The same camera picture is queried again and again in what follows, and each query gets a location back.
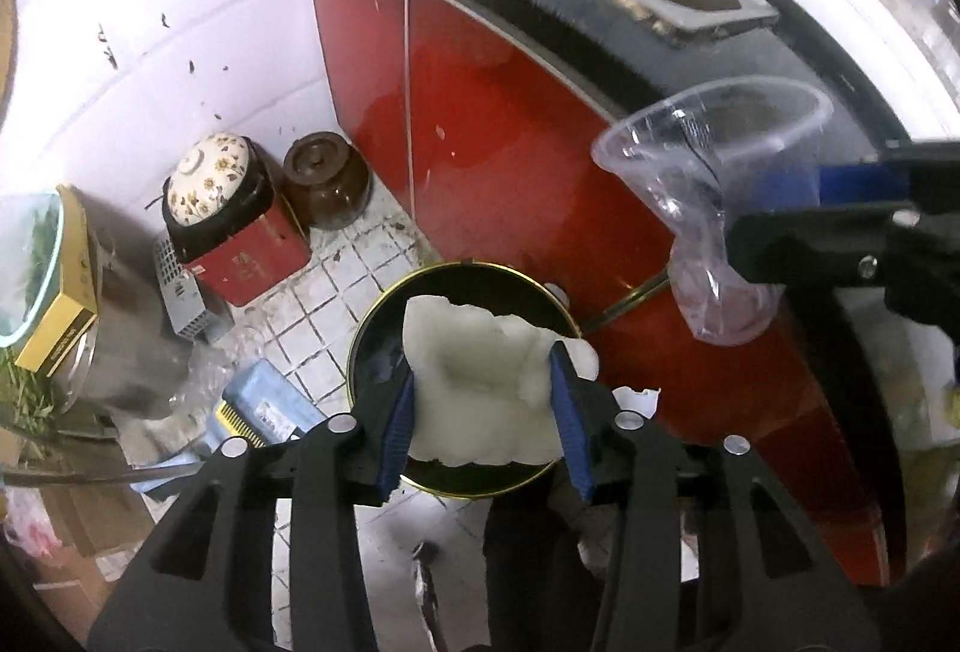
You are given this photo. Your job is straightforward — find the blue box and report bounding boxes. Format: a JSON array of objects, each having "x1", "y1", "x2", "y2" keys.
[{"x1": 212, "y1": 359, "x2": 317, "y2": 452}]

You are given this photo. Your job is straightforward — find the red box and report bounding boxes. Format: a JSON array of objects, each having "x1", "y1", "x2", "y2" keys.
[{"x1": 184, "y1": 202, "x2": 313, "y2": 308}]

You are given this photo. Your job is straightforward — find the glass bowl with greens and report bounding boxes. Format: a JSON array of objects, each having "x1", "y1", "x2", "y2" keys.
[{"x1": 0, "y1": 191, "x2": 67, "y2": 351}]

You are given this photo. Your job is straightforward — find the black bin with gold rim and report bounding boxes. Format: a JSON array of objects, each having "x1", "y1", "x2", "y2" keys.
[{"x1": 346, "y1": 260, "x2": 584, "y2": 497}]

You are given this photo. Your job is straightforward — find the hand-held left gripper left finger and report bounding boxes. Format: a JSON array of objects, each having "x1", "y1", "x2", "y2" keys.
[{"x1": 86, "y1": 371, "x2": 416, "y2": 652}]

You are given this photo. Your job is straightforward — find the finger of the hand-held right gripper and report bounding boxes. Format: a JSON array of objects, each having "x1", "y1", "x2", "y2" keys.
[
  {"x1": 724, "y1": 202, "x2": 960, "y2": 332},
  {"x1": 816, "y1": 140, "x2": 960, "y2": 209}
]

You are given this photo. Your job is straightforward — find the brown ceramic jar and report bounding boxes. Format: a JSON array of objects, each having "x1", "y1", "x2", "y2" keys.
[{"x1": 281, "y1": 131, "x2": 371, "y2": 232}]

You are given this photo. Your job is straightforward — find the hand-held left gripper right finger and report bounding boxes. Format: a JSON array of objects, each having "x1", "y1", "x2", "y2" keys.
[{"x1": 549, "y1": 341, "x2": 878, "y2": 652}]

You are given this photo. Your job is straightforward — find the brass rod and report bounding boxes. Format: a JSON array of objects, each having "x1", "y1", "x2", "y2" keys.
[{"x1": 581, "y1": 273, "x2": 673, "y2": 335}]

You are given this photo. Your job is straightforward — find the cardboard box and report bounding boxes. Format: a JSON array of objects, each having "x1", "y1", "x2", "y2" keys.
[{"x1": 0, "y1": 464, "x2": 155, "y2": 597}]

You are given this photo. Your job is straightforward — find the pink plastic bag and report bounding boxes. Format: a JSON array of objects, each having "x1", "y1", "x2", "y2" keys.
[{"x1": 0, "y1": 493, "x2": 62, "y2": 564}]

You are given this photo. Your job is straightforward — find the yellow and black box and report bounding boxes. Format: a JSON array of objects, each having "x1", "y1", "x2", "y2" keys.
[{"x1": 15, "y1": 183, "x2": 101, "y2": 374}]

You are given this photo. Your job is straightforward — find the white paper scrap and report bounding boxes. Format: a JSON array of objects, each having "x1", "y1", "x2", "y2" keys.
[{"x1": 611, "y1": 386, "x2": 665, "y2": 422}]

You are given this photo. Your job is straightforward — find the grey metal pot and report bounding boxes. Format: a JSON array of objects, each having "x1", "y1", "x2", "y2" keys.
[{"x1": 66, "y1": 202, "x2": 192, "y2": 422}]

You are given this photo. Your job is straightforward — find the clear plastic cup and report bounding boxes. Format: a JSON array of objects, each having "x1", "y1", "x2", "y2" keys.
[{"x1": 591, "y1": 78, "x2": 835, "y2": 347}]

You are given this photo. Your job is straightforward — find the black pot with floral lid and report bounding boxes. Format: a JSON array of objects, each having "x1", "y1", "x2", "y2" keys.
[{"x1": 162, "y1": 131, "x2": 275, "y2": 265}]

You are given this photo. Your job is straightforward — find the grey vented box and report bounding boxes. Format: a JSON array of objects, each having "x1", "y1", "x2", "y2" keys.
[{"x1": 153, "y1": 236, "x2": 235, "y2": 343}]

